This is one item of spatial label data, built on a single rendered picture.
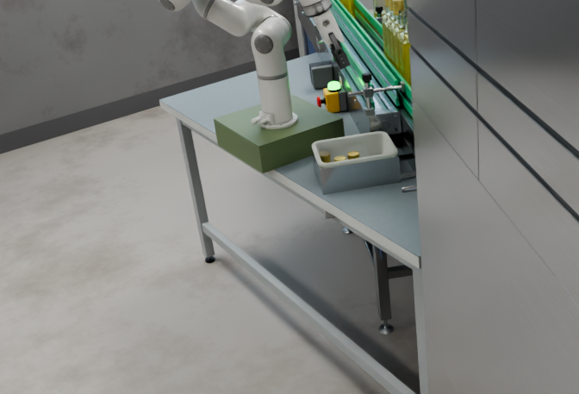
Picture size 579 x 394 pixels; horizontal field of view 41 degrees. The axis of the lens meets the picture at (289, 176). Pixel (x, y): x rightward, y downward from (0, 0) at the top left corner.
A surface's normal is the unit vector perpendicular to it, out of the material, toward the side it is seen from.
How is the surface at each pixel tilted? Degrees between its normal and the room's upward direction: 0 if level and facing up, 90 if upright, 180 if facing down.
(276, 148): 90
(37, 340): 0
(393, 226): 0
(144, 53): 90
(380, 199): 0
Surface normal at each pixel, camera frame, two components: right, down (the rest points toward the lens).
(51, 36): 0.52, 0.31
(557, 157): -0.99, 0.16
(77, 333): -0.12, -0.90
